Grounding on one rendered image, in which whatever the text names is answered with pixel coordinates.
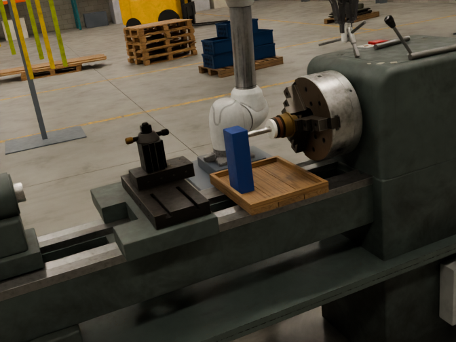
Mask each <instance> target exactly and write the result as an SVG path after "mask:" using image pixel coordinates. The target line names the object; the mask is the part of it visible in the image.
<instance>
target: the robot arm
mask: <svg viewBox="0 0 456 342"><path fill-rule="evenodd" d="M337 1H338V5H337ZM329 2H330V4H331V7H332V13H333V17H334V20H335V23H337V24H339V30H340V33H341V42H343V43H347V42H350V40H349V38H347V34H348V33H347V28H349V27H352V23H354V21H356V20H357V14H358V2H359V0H329ZM225 3H226V4H227V6H228V7H229V15H230V25H231V41H232V50H233V67H234V76H235V87H234V89H232V91H231V97H230V98H220V99H218V100H216V101H215V102H214V103H213V104H212V106H211V108H210V113H209V127H210V137H211V141H212V146H213V152H211V153H208V154H207V155H206V156H204V160H205V162H216V163H217V164H218V166H226V165H227V156H226V150H225V141H224V135H223V129H225V128H230V127H234V126H240V127H242V128H244V129H246V130H247V131H248V132H249V131H252V130H254V129H255V128H257V127H259V126H260V125H261V124H262V123H263V122H264V121H265V119H266V117H267V114H268V111H269V107H268V104H267V101H266V100H265V98H264V96H263V92H262V89H260V87H259V86H258V85H256V75H255V64H254V44H253V32H252V12H251V5H252V4H253V3H254V0H225ZM338 6H339V8H338ZM345 12H346V20H347V23H345Z"/></svg>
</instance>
